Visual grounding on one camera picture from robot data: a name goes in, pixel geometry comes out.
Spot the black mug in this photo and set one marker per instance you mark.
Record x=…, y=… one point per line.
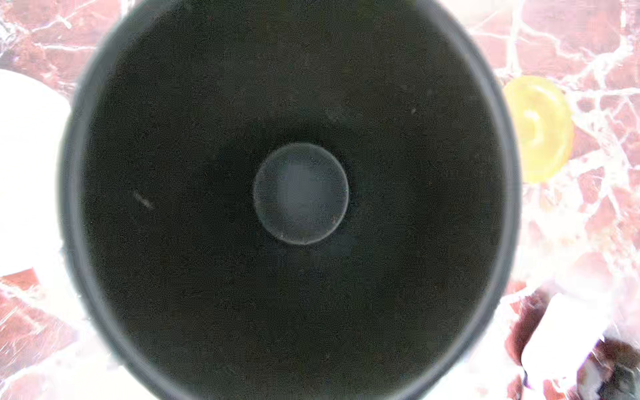
x=289, y=199

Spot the purple mug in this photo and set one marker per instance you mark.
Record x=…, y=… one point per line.
x=33, y=120

